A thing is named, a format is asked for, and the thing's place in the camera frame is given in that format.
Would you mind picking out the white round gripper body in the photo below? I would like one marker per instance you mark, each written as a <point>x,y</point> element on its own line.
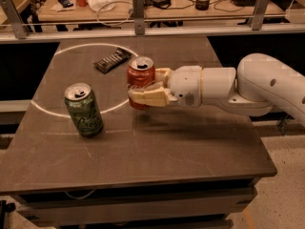
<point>185,86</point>

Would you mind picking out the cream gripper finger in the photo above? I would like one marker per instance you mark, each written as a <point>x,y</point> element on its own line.
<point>155,94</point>
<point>162,75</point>

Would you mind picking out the red coke can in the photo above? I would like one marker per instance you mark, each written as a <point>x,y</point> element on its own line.
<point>140,72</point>

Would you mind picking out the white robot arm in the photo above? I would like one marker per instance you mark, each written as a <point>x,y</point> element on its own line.
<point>258,84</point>

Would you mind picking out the green soda can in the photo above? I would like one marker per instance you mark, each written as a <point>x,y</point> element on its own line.
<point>82,106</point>

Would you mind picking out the dark chocolate bar wrapper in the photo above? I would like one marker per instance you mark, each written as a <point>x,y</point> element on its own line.
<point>112,61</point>

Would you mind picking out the black power adapter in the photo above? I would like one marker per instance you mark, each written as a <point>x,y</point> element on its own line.
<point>161,4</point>

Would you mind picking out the black round container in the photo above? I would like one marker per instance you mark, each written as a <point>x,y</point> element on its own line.
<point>202,4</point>

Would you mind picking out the white crumpled cloth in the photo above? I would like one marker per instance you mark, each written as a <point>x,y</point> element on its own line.
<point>97,5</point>

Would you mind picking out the wooden background desk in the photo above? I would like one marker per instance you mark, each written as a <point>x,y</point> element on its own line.
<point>121,11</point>

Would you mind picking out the metal railing frame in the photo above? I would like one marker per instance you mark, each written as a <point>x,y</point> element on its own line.
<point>35,20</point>

